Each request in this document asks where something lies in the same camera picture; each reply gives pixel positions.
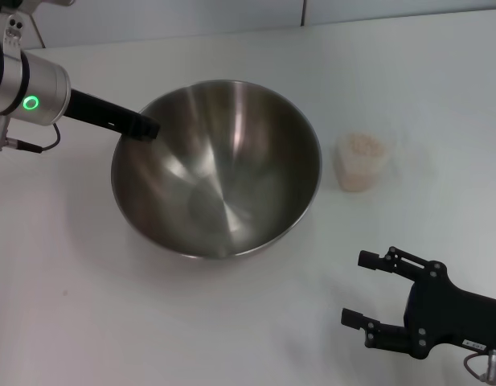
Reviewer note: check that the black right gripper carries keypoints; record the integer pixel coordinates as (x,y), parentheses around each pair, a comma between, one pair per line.
(444,309)

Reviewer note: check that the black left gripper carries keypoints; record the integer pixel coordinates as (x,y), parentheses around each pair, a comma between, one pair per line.
(99,112)

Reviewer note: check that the stainless steel mixing bowl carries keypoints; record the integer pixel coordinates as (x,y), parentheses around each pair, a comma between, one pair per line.
(215,173)

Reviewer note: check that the clear plastic cup of rice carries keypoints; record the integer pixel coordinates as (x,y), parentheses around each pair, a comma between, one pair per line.
(358,169)

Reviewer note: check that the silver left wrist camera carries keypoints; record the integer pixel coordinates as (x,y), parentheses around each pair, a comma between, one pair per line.
(14,30)

